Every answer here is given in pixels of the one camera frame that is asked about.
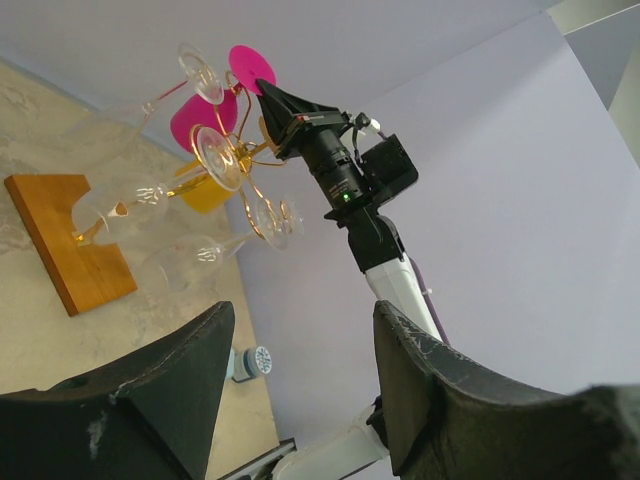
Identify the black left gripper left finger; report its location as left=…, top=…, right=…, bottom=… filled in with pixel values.
left=1, top=301, right=235, bottom=479

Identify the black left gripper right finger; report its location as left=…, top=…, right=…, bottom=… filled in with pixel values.
left=373, top=301, right=639, bottom=479

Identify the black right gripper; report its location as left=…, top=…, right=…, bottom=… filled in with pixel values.
left=256, top=79, right=352, bottom=161

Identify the magenta plastic goblet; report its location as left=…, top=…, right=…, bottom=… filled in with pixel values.
left=170, top=43, right=277, bottom=151

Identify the yellow plastic goblet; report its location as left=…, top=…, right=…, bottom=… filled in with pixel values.
left=175, top=160, right=235, bottom=214

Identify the clear champagne flute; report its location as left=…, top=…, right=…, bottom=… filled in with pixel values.
left=59, top=42, right=219, bottom=166
left=139, top=196, right=304, bottom=296

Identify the clear wine glass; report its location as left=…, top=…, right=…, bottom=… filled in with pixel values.
left=71, top=125, right=242, bottom=246

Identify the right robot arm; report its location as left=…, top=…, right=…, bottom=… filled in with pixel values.
left=256, top=79, right=446, bottom=479

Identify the wooden rack base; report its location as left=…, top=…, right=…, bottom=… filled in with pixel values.
left=4, top=174, right=138, bottom=316

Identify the gold wire wine glass rack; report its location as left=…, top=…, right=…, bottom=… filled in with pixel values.
left=72, top=80, right=266, bottom=245

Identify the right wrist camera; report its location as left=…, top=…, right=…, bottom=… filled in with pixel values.
left=351, top=112, right=385, bottom=138

